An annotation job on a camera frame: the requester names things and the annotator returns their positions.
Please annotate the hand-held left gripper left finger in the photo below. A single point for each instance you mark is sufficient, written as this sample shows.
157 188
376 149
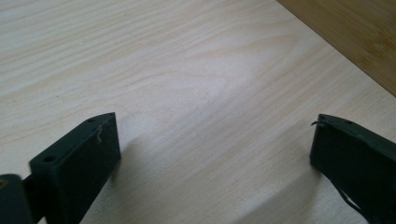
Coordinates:
74 161

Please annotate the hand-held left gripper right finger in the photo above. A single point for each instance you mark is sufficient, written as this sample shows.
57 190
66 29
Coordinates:
355 161

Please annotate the wooden tea box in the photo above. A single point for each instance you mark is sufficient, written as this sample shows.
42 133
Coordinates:
358 31

